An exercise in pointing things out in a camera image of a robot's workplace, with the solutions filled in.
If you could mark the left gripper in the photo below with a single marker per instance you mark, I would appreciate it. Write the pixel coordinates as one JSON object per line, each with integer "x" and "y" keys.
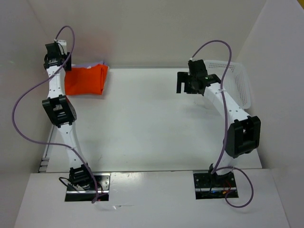
{"x": 68, "y": 63}

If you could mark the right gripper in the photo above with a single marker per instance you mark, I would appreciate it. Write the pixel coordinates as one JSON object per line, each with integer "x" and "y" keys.
{"x": 182, "y": 77}

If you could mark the white t shirt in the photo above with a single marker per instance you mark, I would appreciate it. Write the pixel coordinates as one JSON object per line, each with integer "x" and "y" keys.
{"x": 83, "y": 65}

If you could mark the orange t shirt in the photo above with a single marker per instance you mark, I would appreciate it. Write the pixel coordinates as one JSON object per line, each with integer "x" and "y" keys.
{"x": 86, "y": 81}

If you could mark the purple t shirt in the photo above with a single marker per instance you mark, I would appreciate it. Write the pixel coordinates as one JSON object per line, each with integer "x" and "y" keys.
{"x": 90, "y": 65}

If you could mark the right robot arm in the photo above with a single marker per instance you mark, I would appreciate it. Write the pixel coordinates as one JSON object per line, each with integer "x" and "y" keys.
{"x": 241, "y": 131}

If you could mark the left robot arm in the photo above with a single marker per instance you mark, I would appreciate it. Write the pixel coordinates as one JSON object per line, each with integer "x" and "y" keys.
{"x": 63, "y": 115}

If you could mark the white plastic basket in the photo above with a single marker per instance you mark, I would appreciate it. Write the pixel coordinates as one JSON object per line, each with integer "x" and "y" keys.
{"x": 235, "y": 81}

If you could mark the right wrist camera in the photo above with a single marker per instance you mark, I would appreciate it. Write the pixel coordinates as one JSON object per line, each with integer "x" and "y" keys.
{"x": 192, "y": 61}

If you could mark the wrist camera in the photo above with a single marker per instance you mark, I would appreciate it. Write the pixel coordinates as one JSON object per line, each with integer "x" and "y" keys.
{"x": 192, "y": 61}
{"x": 62, "y": 46}

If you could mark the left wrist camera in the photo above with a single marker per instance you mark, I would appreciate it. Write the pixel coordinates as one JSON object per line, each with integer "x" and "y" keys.
{"x": 62, "y": 46}

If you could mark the aluminium table edge rail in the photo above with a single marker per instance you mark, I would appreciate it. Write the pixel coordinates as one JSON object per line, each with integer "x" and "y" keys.
{"x": 47, "y": 151}

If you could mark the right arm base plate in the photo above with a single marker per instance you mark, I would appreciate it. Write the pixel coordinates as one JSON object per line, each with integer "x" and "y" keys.
{"x": 208, "y": 186}

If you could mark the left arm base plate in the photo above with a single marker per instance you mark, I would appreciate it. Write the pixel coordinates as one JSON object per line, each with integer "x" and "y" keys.
{"x": 76, "y": 193}

